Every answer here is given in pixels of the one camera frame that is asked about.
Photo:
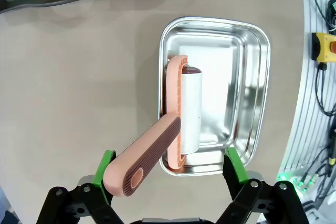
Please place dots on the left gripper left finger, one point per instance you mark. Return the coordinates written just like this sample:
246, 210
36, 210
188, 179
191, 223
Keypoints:
99, 174

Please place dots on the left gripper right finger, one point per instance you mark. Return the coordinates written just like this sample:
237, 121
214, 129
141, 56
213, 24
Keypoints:
236, 169

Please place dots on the pink lint roller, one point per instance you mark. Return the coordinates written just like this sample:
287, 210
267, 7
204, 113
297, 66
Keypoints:
173, 90

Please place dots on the stainless steel rectangular container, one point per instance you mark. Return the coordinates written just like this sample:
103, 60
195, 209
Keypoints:
231, 77

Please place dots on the yellow emergency stop box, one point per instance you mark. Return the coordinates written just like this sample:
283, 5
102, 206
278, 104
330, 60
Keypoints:
324, 48

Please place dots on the aluminium base frame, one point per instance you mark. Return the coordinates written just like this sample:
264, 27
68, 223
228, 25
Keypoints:
304, 103

